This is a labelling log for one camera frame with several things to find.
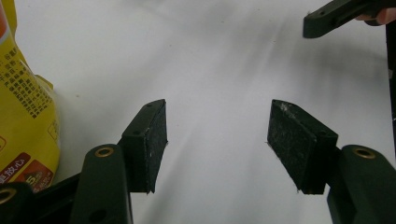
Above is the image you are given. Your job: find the white paper sheet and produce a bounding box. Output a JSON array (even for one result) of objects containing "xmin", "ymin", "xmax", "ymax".
[{"xmin": 13, "ymin": 0, "xmax": 396, "ymax": 224}]

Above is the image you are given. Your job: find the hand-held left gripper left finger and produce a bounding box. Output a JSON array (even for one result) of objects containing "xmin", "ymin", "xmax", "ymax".
[{"xmin": 118, "ymin": 99, "xmax": 168, "ymax": 194}]

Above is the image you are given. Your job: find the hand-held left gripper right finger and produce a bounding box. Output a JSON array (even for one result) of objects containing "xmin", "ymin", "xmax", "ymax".
[{"xmin": 266, "ymin": 99, "xmax": 340, "ymax": 195}]

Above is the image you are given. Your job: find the yellow refill pouch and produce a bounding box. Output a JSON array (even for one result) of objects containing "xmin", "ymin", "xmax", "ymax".
[{"xmin": 0, "ymin": 0, "xmax": 62, "ymax": 192}]

